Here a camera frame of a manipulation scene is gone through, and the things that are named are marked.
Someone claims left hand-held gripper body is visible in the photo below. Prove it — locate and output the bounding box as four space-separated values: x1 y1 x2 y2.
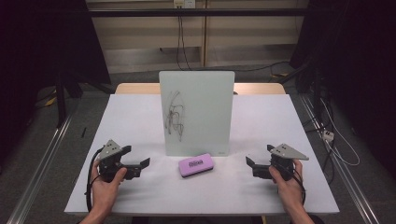
98 139 126 184

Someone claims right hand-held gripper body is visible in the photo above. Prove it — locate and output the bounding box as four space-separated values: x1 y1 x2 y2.
269 143 310 182

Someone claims purple whiteboard eraser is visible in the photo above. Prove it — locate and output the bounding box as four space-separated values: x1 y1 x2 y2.
177 152 216 179

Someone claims glass whiteboard with black scribble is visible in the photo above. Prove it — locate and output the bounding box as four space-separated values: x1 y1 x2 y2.
159 70 236 158

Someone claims person's right hand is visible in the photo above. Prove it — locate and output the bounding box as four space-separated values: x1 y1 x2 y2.
268 159 305 208

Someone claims person's left hand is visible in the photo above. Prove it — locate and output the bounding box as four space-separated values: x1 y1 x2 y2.
90 160 129 216

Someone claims white power strip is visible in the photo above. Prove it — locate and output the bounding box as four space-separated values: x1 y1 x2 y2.
321 129 335 143

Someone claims wooden table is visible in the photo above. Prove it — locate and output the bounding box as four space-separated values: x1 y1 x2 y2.
114 81 287 96

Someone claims black metal stand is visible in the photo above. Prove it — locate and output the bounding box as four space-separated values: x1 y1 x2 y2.
55 70 84 129

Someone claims black curtain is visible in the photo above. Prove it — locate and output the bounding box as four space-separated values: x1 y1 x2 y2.
0 0 112 162
289 0 396 171

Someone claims black horizontal bar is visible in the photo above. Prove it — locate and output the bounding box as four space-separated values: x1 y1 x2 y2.
88 7 310 18

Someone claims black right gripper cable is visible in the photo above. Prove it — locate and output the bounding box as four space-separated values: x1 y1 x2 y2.
291 169 308 207

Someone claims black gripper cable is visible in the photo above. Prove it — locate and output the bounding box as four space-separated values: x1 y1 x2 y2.
84 147 105 213
291 169 308 207

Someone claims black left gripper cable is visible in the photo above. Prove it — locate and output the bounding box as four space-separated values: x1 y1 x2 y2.
84 147 105 213

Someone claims aluminium floor rail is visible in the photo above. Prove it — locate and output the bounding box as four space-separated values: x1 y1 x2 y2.
298 92 381 224
5 114 75 224

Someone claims white cable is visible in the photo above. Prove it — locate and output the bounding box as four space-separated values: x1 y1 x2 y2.
319 98 361 167

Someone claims black hanging cable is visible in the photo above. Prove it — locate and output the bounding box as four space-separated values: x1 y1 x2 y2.
176 15 193 72

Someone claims wooden vertical post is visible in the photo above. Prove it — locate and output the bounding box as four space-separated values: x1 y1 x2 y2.
200 0 209 68

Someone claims white wall socket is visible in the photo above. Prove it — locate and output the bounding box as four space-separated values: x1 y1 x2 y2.
173 0 197 9

